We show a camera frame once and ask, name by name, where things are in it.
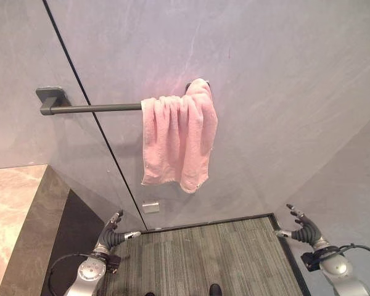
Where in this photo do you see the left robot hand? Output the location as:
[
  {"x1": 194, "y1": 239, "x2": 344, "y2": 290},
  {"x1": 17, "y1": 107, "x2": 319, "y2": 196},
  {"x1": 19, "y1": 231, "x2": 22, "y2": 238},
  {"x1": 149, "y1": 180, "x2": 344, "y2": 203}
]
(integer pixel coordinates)
[{"x1": 94, "y1": 210, "x2": 142, "y2": 252}]

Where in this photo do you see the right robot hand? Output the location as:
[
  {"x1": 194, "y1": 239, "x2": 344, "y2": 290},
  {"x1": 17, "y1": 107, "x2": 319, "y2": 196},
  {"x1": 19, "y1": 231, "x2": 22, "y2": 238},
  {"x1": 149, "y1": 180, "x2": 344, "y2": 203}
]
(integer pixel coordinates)
[{"x1": 275, "y1": 203, "x2": 328, "y2": 247}]

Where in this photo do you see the marble sink counter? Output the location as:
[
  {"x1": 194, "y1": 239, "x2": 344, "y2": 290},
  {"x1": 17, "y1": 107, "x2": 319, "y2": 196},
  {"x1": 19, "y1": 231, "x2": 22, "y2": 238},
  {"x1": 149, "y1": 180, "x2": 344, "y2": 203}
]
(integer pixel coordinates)
[{"x1": 0, "y1": 164, "x2": 71, "y2": 296}]

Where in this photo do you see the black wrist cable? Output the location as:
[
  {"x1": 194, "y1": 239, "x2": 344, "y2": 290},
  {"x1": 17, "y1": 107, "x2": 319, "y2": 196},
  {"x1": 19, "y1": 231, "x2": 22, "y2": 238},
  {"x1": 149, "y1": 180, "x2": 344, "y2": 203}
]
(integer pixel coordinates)
[
  {"x1": 339, "y1": 243, "x2": 370, "y2": 260},
  {"x1": 46, "y1": 253, "x2": 95, "y2": 296}
]

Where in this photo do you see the pink towel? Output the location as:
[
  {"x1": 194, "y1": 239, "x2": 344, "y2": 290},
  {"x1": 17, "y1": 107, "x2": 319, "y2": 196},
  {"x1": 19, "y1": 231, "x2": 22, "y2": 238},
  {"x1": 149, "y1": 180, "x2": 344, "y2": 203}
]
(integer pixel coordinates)
[{"x1": 140, "y1": 78, "x2": 218, "y2": 194}]

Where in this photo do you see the silver wall outlet cover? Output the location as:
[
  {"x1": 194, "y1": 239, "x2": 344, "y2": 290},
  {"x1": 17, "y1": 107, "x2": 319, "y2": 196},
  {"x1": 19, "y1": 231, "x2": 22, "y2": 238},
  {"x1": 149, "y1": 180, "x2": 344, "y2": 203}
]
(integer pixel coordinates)
[{"x1": 142, "y1": 201, "x2": 160, "y2": 214}]

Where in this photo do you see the dark grey towel bar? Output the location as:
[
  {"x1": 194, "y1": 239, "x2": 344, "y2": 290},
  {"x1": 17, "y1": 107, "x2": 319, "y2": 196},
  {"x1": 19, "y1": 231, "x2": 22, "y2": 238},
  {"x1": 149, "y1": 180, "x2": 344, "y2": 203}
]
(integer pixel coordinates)
[{"x1": 35, "y1": 80, "x2": 211, "y2": 117}]

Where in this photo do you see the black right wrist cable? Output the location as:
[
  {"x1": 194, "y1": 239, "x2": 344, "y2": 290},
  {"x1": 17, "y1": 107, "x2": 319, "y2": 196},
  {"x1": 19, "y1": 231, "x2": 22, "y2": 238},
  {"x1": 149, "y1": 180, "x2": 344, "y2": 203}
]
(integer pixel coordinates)
[{"x1": 339, "y1": 243, "x2": 370, "y2": 260}]

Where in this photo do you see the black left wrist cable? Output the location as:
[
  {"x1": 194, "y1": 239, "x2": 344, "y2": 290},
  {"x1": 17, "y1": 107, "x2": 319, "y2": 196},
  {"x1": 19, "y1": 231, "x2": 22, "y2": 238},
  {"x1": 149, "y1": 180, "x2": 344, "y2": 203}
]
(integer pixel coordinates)
[{"x1": 46, "y1": 253, "x2": 95, "y2": 296}]

